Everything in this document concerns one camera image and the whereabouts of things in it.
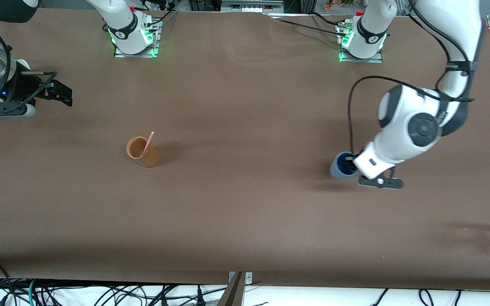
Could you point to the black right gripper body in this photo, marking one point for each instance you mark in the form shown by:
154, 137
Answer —
20, 88

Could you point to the blue cup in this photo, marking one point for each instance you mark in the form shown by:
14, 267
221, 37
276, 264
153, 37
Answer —
337, 170

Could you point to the pink chopstick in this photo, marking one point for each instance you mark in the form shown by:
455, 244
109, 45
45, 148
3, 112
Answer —
148, 142

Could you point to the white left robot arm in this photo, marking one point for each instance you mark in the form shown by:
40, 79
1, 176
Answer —
415, 123

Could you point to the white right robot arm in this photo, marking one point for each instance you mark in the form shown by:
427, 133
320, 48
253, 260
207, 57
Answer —
126, 29

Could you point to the brown cylindrical cup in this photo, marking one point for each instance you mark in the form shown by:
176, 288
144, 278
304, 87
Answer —
149, 158

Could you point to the power strip with plugs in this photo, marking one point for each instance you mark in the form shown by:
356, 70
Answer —
158, 5

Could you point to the grey metal device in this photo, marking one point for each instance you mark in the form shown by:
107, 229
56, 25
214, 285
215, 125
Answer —
251, 6

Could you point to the metal table bracket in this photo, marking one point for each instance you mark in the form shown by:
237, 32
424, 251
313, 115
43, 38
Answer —
248, 278

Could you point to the dark metal post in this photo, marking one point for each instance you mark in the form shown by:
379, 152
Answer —
232, 293

